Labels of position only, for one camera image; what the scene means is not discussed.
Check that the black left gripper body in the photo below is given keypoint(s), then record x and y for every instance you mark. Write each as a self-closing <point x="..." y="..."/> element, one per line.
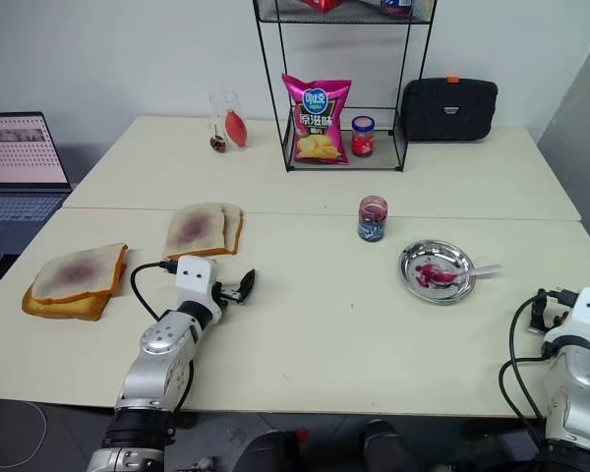
<point x="226" y="294"/>

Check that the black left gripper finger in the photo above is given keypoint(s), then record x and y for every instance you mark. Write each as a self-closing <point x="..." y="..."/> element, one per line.
<point x="248" y="285"/>

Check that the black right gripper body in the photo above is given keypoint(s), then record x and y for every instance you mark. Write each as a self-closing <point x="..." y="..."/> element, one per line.
<point x="555" y="317"/>

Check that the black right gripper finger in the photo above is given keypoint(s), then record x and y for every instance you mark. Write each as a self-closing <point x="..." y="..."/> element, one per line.
<point x="538" y="310"/>

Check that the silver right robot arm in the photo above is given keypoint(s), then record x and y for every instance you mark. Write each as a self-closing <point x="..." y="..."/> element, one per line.
<point x="577" y="388"/>

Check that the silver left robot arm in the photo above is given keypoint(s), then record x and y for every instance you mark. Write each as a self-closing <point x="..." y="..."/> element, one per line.
<point x="159" y="354"/>

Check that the plain bread slice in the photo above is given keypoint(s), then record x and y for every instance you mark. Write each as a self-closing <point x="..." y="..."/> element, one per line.
<point x="233" y="228"/>

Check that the jam-stained bread slice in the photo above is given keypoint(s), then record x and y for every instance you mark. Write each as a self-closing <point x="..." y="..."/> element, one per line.
<point x="76" y="273"/>
<point x="194" y="231"/>

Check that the purple jam smear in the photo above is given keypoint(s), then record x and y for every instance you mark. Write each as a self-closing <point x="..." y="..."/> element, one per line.
<point x="430" y="274"/>

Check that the open glass jam jar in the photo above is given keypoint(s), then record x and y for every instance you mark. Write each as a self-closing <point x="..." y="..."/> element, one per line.
<point x="371" y="221"/>

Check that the bread stack with jam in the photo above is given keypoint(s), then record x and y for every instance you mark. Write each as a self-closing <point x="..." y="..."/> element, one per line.
<point x="74" y="307"/>

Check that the clear plastic spoon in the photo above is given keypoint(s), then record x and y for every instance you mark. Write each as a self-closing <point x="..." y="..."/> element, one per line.
<point x="482" y="270"/>

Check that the round metal plate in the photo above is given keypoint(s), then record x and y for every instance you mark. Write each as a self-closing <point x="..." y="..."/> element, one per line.
<point x="423" y="290"/>

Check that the red rubber bulb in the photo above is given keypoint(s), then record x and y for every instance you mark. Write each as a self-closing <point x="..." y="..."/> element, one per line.
<point x="237" y="130"/>

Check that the dark rounded shape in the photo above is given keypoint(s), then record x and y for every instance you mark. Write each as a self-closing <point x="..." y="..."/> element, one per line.
<point x="275" y="452"/>
<point x="391" y="447"/>

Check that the pink potato chips bag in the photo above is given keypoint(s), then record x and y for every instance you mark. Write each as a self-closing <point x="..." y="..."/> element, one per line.
<point x="317" y="123"/>

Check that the clear glass beaker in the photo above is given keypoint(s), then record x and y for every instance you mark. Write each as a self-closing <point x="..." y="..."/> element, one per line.
<point x="221" y="105"/>

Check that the black zippered case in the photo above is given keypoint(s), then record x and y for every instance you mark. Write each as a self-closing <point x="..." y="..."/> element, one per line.
<point x="447" y="110"/>

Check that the open laptop computer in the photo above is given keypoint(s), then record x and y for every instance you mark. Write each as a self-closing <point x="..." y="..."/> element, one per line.
<point x="15" y="157"/>

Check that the red snack packet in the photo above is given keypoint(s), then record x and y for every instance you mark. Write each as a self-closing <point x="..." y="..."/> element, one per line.
<point x="324" y="4"/>

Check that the blue labelled jar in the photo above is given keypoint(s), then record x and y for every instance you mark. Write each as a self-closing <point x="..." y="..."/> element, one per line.
<point x="395" y="6"/>

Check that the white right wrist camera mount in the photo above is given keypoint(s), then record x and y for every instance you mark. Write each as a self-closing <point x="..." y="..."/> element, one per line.
<point x="587" y="314"/>

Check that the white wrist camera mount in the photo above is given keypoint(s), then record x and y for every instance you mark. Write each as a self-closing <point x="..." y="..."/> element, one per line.
<point x="587" y="314"/>
<point x="194" y="277"/>

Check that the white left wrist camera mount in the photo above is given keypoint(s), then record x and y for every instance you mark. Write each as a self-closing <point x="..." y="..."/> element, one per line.
<point x="194" y="277"/>

